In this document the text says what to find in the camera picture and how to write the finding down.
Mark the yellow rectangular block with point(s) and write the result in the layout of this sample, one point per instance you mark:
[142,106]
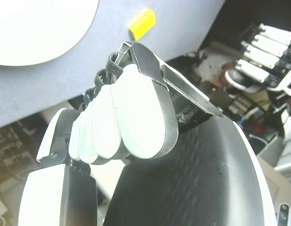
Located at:
[141,23]

